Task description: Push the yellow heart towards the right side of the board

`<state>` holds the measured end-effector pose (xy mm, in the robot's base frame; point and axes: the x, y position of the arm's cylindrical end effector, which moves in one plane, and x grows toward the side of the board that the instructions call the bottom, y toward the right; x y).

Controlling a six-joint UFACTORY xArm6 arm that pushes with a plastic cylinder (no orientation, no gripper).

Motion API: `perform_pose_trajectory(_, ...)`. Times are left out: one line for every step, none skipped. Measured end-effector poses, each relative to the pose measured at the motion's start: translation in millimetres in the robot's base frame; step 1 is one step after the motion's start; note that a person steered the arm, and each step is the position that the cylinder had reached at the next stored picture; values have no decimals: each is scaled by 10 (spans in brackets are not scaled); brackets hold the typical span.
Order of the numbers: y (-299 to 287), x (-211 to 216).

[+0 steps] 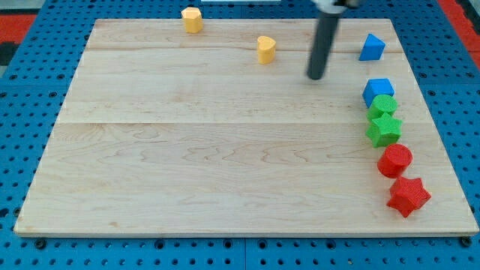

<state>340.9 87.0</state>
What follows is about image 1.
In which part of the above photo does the yellow hexagon block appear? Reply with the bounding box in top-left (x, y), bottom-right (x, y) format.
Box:
top-left (181, 7), bottom-right (203, 34)

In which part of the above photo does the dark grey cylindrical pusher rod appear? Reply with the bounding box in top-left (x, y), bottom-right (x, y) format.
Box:
top-left (307, 11), bottom-right (341, 80)

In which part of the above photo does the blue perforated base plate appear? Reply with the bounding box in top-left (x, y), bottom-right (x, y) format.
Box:
top-left (1, 0), bottom-right (479, 269)

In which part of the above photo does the blue cube block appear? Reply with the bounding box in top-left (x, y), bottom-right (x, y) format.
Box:
top-left (362, 78), bottom-right (395, 108)

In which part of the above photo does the silver rod mount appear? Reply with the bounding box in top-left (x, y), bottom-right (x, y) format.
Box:
top-left (311, 0), bottom-right (364, 14)

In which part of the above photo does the green star block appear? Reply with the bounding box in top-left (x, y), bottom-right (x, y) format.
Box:
top-left (365, 113), bottom-right (403, 148)

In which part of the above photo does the red star block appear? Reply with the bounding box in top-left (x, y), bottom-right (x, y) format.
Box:
top-left (386, 176), bottom-right (431, 218)

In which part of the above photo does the green cylinder block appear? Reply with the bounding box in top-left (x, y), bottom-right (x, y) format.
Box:
top-left (366, 94), bottom-right (398, 122)

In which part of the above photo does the light wooden board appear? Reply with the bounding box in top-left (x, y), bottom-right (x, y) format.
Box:
top-left (14, 19), bottom-right (479, 238)

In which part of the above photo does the yellow heart block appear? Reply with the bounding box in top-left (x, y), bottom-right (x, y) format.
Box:
top-left (256, 36), bottom-right (277, 65)

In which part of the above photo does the red cylinder block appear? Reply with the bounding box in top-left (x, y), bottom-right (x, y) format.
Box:
top-left (377, 143), bottom-right (413, 179)

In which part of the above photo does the blue triangle block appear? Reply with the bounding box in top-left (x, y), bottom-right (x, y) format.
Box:
top-left (359, 34), bottom-right (386, 61)

